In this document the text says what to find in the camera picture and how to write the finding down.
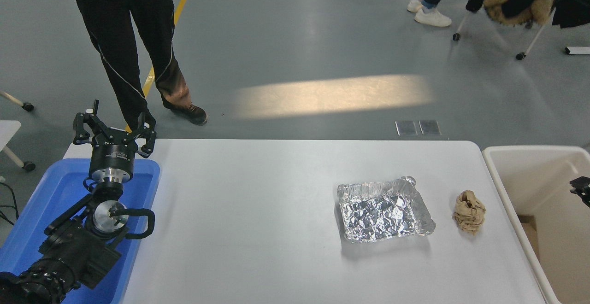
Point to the crinkled foil tray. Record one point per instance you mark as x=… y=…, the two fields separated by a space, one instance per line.
x=382 y=209

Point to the white seat with caster leg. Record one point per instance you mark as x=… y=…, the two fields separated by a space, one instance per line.
x=8 y=131

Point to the metal floor plate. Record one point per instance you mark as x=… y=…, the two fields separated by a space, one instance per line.
x=406 y=128
x=429 y=127

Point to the large pale bin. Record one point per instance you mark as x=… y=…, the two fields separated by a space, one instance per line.
x=530 y=166

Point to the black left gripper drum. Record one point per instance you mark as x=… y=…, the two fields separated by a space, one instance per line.
x=113 y=154

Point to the white bar on floor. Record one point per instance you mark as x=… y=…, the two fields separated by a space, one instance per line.
x=578 y=50

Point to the crumpled tan paper ball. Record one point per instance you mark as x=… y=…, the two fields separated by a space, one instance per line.
x=469 y=212

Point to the blue plastic tray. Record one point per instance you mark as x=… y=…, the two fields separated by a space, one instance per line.
x=50 y=193

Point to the person in white shoes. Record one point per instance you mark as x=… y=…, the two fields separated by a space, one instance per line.
x=431 y=16

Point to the white leg with caster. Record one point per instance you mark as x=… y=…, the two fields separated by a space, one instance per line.
x=25 y=106

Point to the white chair frame with casters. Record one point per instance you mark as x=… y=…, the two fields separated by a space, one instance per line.
x=532 y=46

